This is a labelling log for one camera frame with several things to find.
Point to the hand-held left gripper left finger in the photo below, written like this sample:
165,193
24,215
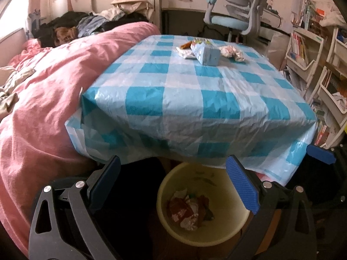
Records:
104,184

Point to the white wrapper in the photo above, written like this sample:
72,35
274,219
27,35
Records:
233,52

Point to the orange green snack packet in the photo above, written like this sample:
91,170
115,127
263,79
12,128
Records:
186,45

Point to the stack of books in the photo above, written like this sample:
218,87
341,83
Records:
322,130

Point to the pink blanket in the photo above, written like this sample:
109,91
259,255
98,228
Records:
40,113

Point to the brown furry cloth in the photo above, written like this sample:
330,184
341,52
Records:
65,35

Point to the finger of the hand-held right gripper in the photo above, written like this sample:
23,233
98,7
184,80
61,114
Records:
320,153

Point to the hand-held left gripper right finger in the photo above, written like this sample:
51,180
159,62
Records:
242,187

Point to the white garment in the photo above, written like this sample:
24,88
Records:
112,13

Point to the white plastic packet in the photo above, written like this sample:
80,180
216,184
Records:
185,53

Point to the blue grey garment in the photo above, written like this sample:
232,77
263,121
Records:
92,24

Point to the white crumpled paper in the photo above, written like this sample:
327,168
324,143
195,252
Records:
181,194

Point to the window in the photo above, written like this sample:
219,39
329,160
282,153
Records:
10,13

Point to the black clothing pile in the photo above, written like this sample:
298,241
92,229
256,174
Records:
65,20

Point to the light blue carton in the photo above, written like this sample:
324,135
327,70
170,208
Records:
207,55

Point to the white tiered bookshelf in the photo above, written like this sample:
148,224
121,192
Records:
314,59

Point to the red snack bag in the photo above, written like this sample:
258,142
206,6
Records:
189,211

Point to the blue white checkered tablecloth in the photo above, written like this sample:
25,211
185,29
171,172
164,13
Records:
189,100

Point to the pale yellow plastic bin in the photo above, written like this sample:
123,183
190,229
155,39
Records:
173,180

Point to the cream patterned cloth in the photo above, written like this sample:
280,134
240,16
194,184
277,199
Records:
16,86

